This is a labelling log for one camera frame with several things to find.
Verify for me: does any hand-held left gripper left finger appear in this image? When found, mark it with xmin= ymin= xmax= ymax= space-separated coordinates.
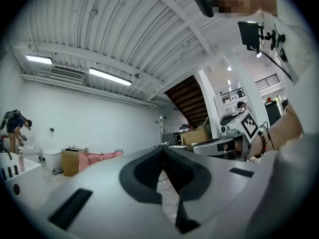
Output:
xmin=37 ymin=145 xmax=184 ymax=239

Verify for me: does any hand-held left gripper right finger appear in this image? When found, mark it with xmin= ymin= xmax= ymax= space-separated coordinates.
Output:
xmin=163 ymin=145 xmax=275 ymax=239

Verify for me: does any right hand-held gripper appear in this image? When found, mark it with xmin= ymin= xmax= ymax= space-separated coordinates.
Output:
xmin=193 ymin=110 xmax=260 ymax=159

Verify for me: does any person's right forearm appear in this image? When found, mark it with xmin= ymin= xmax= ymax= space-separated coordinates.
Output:
xmin=249 ymin=106 xmax=304 ymax=160

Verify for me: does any pink cushioned chair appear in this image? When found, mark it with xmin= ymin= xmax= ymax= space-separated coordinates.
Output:
xmin=79 ymin=150 xmax=125 ymax=172

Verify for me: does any large cardboard box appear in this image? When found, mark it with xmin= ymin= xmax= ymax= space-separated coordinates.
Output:
xmin=179 ymin=117 xmax=212 ymax=146

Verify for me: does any brown cardboard box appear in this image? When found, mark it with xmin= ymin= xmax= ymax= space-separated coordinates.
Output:
xmin=61 ymin=149 xmax=80 ymax=177

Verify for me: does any brown wooden staircase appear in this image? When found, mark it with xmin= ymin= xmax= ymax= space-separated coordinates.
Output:
xmin=164 ymin=75 xmax=209 ymax=127

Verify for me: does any black balcony railing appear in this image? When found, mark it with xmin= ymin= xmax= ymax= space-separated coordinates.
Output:
xmin=254 ymin=73 xmax=279 ymax=91
xmin=221 ymin=87 xmax=244 ymax=104

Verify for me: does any white toilet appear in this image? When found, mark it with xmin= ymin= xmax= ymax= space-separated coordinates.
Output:
xmin=19 ymin=140 xmax=42 ymax=163
xmin=43 ymin=149 xmax=63 ymax=172

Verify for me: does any pink bottle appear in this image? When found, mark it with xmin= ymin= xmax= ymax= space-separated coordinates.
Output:
xmin=17 ymin=150 xmax=25 ymax=172

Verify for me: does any black curved bathtub faucet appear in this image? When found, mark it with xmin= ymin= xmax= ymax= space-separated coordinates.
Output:
xmin=0 ymin=145 xmax=13 ymax=160

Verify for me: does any long ceiling light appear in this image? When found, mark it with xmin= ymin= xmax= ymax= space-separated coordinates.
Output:
xmin=88 ymin=67 xmax=133 ymax=87
xmin=25 ymin=54 xmax=53 ymax=65

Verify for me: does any white ceiling air vent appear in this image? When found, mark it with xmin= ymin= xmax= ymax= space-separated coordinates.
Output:
xmin=49 ymin=65 xmax=85 ymax=85

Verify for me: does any white shirt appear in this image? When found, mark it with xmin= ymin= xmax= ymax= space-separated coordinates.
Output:
xmin=256 ymin=0 xmax=319 ymax=146

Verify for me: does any black chest-mounted device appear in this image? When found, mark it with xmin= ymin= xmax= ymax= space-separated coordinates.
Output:
xmin=237 ymin=20 xmax=287 ymax=57

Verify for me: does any dark beaded bracelet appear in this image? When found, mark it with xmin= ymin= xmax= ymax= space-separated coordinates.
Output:
xmin=254 ymin=130 xmax=268 ymax=159

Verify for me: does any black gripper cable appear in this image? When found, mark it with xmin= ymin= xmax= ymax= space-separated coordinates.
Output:
xmin=259 ymin=122 xmax=275 ymax=150

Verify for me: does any white cabinet with black handles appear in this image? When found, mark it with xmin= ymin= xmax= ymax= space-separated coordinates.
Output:
xmin=0 ymin=152 xmax=43 ymax=209

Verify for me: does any black head camera mount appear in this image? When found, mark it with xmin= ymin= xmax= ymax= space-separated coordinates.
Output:
xmin=194 ymin=0 xmax=215 ymax=18

